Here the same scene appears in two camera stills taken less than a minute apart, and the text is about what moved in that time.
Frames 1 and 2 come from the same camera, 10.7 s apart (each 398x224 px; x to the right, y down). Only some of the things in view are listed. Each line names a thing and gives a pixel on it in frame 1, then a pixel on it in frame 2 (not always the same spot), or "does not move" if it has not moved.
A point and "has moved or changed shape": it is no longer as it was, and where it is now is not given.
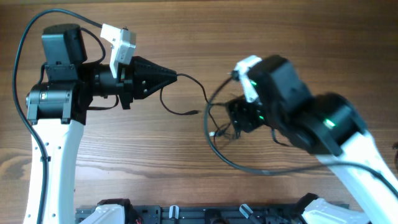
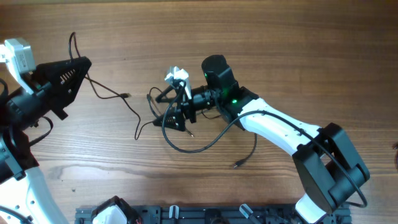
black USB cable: x=193 y=112 has moved or changed shape
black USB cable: x=219 y=132 to x=214 y=118
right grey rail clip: x=245 y=210 does not move
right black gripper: x=241 y=115 to x=187 y=104
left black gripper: x=148 y=77 to x=48 y=83
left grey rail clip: x=176 y=211 does not move
